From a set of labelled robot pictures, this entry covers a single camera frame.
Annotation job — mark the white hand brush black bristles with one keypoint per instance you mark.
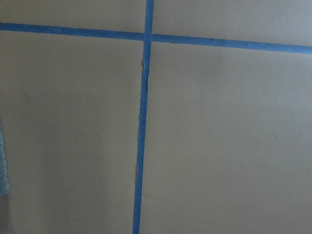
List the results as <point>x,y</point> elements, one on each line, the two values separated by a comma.
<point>4,181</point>

